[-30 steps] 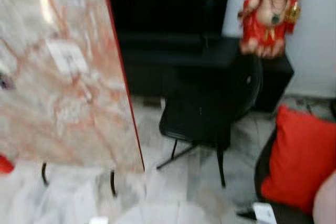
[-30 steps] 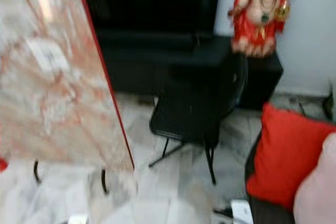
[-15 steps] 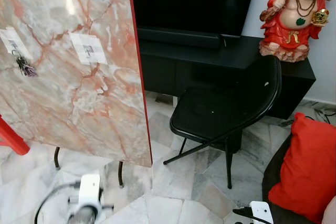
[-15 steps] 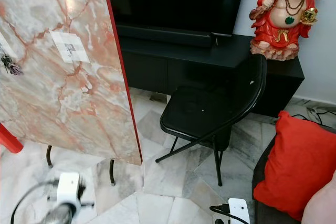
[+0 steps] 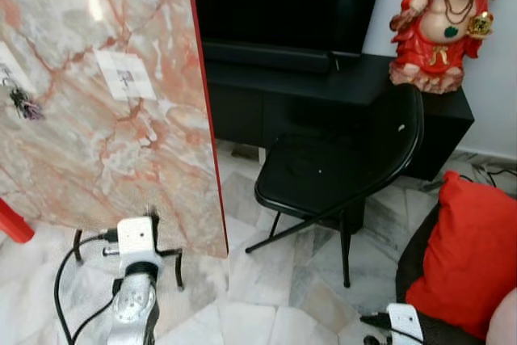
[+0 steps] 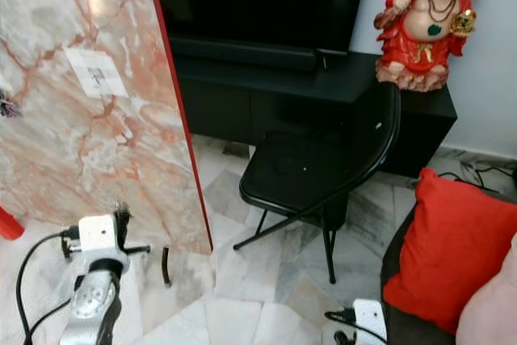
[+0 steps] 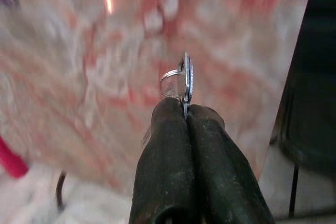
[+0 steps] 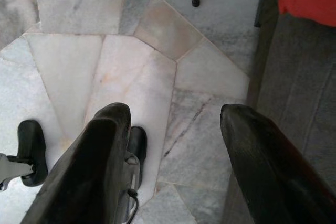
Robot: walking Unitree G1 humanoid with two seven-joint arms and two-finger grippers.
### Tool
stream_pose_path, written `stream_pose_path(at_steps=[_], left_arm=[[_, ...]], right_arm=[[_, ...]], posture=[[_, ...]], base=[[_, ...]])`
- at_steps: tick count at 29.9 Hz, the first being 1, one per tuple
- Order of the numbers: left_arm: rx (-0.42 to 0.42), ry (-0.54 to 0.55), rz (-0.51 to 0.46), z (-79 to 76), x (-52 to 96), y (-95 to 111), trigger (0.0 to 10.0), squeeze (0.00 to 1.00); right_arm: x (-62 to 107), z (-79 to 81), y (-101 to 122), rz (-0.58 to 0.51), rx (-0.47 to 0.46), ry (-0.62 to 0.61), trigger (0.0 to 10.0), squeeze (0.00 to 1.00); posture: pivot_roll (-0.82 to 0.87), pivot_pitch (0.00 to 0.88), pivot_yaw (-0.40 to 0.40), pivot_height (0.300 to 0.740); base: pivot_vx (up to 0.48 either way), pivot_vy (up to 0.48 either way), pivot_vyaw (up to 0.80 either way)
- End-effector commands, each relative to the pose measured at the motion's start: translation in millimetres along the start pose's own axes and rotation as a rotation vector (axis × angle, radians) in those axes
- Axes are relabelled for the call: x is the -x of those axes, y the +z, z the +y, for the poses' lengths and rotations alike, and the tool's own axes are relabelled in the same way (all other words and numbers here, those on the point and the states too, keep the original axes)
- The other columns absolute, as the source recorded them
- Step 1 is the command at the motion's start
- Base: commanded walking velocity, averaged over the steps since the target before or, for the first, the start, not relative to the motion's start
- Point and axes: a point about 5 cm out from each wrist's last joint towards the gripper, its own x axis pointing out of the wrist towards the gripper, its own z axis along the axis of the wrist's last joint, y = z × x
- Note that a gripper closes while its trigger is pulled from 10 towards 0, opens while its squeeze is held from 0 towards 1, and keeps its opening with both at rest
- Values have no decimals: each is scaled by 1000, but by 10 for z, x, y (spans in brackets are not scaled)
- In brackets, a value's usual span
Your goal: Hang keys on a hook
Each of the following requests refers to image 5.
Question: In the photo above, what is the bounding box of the silver bunch of keys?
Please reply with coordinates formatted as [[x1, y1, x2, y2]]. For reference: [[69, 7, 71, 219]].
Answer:
[[6, 78, 46, 123]]

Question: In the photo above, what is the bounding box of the pink marble table, red edge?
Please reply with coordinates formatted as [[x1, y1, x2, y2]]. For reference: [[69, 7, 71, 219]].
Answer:
[[0, 0, 230, 290]]

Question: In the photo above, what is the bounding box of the red plastic stool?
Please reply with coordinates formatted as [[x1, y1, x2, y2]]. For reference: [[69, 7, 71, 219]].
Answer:
[[0, 196, 36, 246]]

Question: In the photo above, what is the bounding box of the pale pink cushion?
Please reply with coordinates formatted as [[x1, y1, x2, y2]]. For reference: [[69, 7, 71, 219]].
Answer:
[[486, 286, 517, 345]]

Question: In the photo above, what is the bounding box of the red cushion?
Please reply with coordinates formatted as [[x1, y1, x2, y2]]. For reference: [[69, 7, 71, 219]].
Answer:
[[405, 170, 517, 341]]

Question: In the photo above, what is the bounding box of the black folding chair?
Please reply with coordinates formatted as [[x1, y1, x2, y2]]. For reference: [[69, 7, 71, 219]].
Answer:
[[245, 82, 426, 288]]

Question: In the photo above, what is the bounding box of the black soundbar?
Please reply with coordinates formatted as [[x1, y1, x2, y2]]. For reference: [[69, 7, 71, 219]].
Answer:
[[201, 40, 361, 76]]

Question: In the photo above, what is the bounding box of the black TV console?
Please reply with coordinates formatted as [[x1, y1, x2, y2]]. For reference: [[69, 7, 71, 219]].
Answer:
[[202, 53, 476, 183]]

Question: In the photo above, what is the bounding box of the red laughing Buddha statue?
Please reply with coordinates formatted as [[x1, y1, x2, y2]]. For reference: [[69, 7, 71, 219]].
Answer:
[[389, 0, 506, 95]]

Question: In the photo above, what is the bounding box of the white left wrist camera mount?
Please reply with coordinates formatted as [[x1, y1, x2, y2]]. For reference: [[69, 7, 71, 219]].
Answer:
[[116, 216, 158, 262]]

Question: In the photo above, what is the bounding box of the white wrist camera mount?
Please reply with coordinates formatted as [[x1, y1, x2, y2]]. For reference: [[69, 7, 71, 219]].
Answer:
[[387, 302, 426, 345], [116, 216, 158, 262]]

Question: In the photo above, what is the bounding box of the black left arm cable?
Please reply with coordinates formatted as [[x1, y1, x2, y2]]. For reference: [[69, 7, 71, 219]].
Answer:
[[53, 231, 123, 345]]

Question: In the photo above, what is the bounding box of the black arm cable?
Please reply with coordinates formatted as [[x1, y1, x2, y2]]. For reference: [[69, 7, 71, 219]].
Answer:
[[53, 231, 123, 345], [359, 310, 426, 345]]

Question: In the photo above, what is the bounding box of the black floor cable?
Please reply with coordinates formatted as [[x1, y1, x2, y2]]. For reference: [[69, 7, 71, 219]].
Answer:
[[442, 165, 517, 195]]

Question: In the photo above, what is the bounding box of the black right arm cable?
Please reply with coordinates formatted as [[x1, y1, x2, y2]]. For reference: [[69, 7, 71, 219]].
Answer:
[[359, 310, 426, 345]]

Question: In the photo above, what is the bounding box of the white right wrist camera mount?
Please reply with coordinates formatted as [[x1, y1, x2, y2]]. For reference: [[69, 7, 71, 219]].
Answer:
[[387, 302, 426, 345]]

